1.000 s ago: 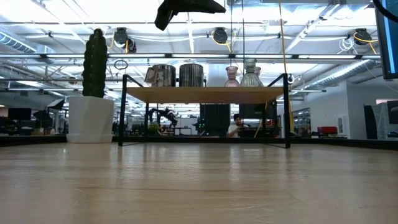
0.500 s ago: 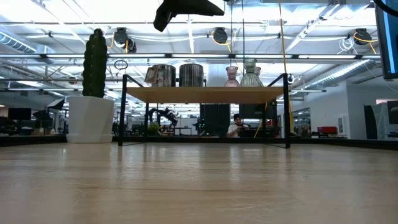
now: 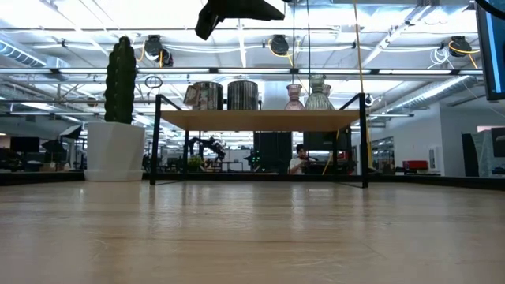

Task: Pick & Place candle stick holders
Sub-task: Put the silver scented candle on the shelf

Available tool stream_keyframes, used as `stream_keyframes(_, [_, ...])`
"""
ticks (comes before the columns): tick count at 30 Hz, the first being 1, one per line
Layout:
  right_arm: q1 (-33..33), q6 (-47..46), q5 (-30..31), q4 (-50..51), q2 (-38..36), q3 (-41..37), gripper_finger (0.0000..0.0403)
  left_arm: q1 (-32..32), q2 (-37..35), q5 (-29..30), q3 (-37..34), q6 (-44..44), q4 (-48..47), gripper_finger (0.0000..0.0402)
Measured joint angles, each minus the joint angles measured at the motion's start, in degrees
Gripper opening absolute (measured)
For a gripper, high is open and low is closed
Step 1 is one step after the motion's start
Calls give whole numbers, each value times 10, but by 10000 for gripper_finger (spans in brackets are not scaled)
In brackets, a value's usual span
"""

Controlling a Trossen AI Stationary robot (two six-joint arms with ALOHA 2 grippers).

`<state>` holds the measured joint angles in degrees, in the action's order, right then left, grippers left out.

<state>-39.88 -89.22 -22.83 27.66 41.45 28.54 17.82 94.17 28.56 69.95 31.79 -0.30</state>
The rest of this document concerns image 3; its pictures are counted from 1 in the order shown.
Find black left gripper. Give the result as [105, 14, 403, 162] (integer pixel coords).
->
[195, 0, 286, 41]

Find ribbed silver tin candle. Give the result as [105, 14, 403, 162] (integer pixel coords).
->
[226, 80, 260, 111]

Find floral label tin candle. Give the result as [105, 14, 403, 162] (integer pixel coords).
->
[184, 81, 224, 111]

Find pink glass candle holder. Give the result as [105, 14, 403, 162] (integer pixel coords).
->
[284, 83, 305, 111]

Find green glass candle holder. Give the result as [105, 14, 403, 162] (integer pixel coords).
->
[304, 73, 335, 111]

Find wooden shelf riser black legs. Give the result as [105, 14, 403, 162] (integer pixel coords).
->
[149, 92, 370, 189]

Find black background cabinet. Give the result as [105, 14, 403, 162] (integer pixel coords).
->
[253, 132, 293, 174]

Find green artificial cactus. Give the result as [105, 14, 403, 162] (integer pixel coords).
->
[103, 35, 138, 125]

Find wide dark background monitor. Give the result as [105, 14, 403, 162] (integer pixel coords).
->
[302, 131, 352, 151]

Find person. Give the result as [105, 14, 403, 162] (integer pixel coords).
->
[286, 144, 316, 175]

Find small green background plant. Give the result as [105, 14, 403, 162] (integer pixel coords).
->
[187, 155, 204, 174]

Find white hexagonal plant pot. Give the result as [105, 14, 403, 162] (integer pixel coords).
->
[84, 121, 146, 182]

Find red background box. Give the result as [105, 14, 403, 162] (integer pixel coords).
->
[402, 159, 429, 171]

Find computer monitor blue screen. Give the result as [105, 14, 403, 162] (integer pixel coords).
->
[475, 0, 505, 102]

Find black ceiling cable reel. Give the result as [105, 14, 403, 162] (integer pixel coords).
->
[143, 34, 174, 68]
[448, 35, 481, 60]
[269, 34, 291, 57]

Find thin black hanging cable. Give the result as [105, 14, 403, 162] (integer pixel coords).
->
[292, 0, 297, 86]

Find yellow hanging cable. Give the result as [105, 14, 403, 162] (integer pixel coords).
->
[352, 0, 374, 169]

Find silver ceiling air duct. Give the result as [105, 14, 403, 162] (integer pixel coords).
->
[0, 39, 47, 69]

